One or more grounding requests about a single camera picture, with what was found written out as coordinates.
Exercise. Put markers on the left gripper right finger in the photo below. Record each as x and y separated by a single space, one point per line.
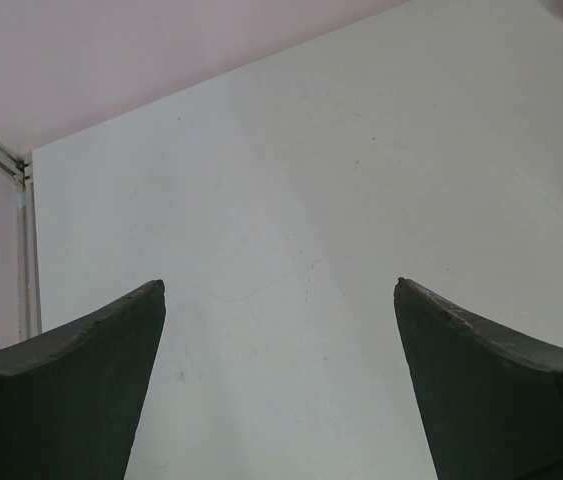
490 398

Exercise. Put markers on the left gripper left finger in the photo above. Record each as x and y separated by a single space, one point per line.
71 398

